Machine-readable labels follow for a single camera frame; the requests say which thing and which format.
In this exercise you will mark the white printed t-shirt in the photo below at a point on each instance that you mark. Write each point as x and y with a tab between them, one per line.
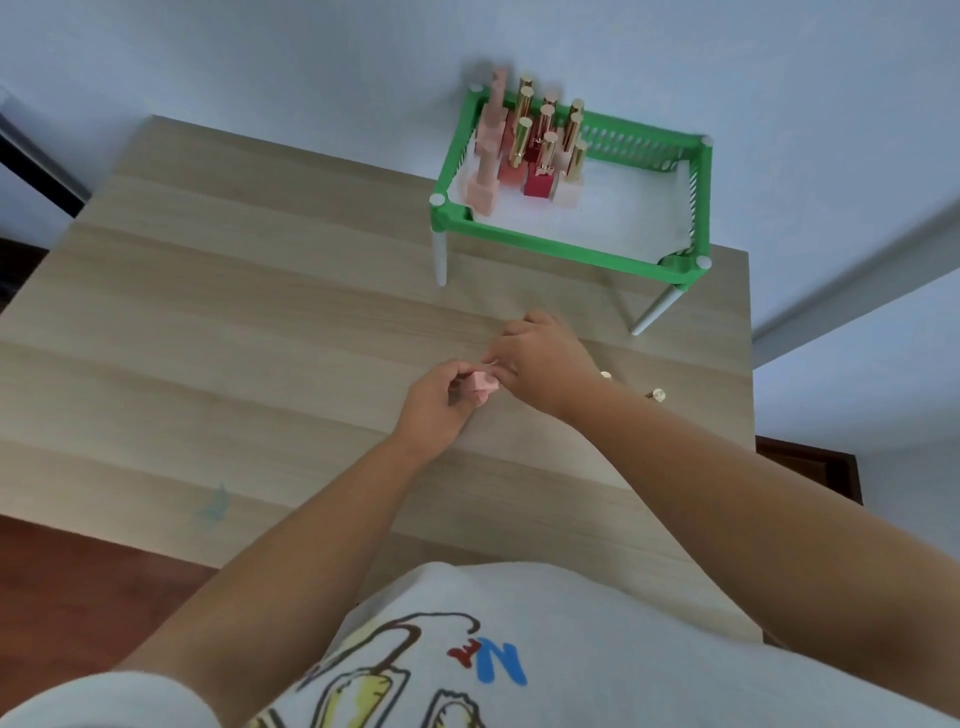
615	660

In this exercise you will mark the person's left hand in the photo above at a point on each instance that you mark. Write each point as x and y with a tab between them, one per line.
431	412

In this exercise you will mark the person's left forearm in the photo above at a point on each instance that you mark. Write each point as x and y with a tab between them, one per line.
300	570

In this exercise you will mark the small pink nail polish bottle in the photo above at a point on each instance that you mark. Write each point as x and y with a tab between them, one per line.
482	385

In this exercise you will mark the person's right fingers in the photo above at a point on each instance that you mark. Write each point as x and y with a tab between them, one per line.
514	341

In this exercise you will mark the person's left thumb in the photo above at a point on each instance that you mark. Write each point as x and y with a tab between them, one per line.
469	409

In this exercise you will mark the white liner sheet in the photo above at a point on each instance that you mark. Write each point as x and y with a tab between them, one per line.
622	217

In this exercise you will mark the person's right hand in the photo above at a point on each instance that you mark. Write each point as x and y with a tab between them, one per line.
547	367

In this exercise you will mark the person's right forearm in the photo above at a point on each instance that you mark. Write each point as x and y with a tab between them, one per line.
750	525

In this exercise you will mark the dark grey furniture edge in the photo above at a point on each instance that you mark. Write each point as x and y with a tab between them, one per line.
41	169

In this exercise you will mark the white skirting board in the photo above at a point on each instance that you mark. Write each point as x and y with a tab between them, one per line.
862	289

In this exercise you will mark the cluster of nail polish bottles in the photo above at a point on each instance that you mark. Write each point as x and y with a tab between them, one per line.
525	161

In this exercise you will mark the green plastic rack white legs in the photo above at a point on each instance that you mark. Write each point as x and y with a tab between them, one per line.
559	252

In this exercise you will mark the dark brown wooden furniture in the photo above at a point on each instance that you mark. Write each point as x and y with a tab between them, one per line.
814	469

